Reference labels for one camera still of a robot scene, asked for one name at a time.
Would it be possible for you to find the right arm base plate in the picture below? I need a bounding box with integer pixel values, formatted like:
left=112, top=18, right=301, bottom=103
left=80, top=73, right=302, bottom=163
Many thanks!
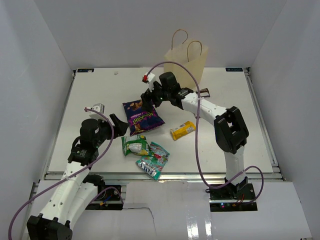
left=205, top=183, right=258, bottom=213

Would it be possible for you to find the green snack packet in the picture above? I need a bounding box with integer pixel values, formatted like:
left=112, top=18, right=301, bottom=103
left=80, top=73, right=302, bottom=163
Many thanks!
left=121, top=134, right=152, bottom=156

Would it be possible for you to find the blue corner label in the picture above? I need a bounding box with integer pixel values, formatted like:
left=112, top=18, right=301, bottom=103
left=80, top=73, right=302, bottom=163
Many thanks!
left=225, top=67, right=243, bottom=72
left=76, top=68, right=95, bottom=73

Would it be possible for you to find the right blue corner label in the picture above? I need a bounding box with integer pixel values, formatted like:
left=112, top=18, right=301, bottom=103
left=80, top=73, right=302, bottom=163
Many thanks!
left=225, top=67, right=243, bottom=72

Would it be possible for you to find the brown chocolate bar upper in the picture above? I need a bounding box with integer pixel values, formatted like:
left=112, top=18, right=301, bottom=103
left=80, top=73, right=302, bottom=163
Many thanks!
left=195, top=88, right=210, bottom=98

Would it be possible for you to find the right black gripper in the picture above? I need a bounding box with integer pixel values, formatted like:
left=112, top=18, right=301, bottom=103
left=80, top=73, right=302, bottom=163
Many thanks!
left=142, top=80, right=172, bottom=113

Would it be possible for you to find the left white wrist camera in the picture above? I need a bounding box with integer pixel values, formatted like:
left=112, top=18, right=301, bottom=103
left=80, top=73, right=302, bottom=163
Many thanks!
left=84, top=103, right=105, bottom=120

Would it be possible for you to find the aluminium table frame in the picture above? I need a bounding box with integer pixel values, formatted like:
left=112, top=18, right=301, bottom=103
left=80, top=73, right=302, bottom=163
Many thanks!
left=44, top=67, right=282, bottom=194

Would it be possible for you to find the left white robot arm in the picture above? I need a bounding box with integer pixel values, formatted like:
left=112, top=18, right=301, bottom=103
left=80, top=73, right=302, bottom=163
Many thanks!
left=26, top=113, right=129, bottom=240

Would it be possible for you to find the yellow snack bar wrapper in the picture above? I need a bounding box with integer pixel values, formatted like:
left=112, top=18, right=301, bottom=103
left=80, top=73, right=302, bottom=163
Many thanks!
left=170, top=121, right=196, bottom=141

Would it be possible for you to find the teal Fox's candy bag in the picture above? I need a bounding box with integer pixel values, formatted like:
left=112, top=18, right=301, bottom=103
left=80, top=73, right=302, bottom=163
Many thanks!
left=135, top=141, right=170, bottom=181

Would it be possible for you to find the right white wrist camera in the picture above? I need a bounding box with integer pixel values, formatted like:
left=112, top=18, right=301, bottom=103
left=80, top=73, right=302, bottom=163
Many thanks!
left=142, top=73, right=157, bottom=92

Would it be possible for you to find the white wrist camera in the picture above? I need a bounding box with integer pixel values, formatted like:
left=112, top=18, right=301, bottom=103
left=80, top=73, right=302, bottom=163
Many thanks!
left=142, top=73, right=157, bottom=92
left=84, top=103, right=105, bottom=120

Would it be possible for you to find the dark blue purple snack bag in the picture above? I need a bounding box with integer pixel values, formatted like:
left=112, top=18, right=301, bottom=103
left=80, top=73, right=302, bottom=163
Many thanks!
left=122, top=100, right=165, bottom=136

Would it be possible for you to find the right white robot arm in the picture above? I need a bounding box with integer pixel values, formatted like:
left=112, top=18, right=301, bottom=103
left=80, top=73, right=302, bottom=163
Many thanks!
left=141, top=72, right=249, bottom=200

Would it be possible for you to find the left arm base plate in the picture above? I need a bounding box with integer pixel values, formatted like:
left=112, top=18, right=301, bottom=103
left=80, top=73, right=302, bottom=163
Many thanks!
left=86, top=188, right=123, bottom=211

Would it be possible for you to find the left blue corner label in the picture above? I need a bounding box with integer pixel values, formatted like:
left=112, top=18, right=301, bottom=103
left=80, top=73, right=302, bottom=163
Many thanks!
left=76, top=68, right=95, bottom=73

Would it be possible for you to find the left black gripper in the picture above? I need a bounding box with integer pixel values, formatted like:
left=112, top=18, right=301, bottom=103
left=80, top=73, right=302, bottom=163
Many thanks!
left=93, top=113, right=129, bottom=148

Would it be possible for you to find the white paper sheet front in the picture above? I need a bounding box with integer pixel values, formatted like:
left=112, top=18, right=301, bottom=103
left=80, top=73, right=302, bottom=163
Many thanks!
left=24, top=180, right=313, bottom=240

